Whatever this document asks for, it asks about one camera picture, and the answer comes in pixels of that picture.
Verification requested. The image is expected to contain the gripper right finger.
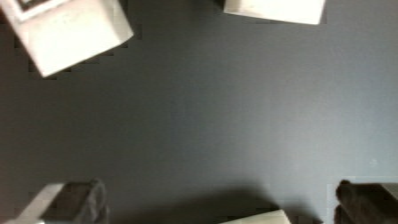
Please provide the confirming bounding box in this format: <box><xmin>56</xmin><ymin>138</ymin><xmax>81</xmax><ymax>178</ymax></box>
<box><xmin>335</xmin><ymin>179</ymin><xmax>398</xmax><ymax>224</ymax></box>

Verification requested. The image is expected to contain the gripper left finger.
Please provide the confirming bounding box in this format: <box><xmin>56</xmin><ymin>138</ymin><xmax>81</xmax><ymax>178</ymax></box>
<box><xmin>17</xmin><ymin>179</ymin><xmax>109</xmax><ymax>224</ymax></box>

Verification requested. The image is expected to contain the white table leg with tag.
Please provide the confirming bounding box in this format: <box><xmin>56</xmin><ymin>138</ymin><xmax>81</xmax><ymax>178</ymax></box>
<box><xmin>224</xmin><ymin>0</ymin><xmax>326</xmax><ymax>25</ymax></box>

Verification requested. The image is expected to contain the white square tabletop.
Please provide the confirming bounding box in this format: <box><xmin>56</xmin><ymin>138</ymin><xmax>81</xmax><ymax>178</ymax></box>
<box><xmin>221</xmin><ymin>210</ymin><xmax>292</xmax><ymax>224</ymax></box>

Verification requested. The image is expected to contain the white table leg centre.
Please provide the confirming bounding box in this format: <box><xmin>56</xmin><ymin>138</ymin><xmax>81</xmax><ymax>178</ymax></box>
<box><xmin>0</xmin><ymin>0</ymin><xmax>134</xmax><ymax>77</ymax></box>

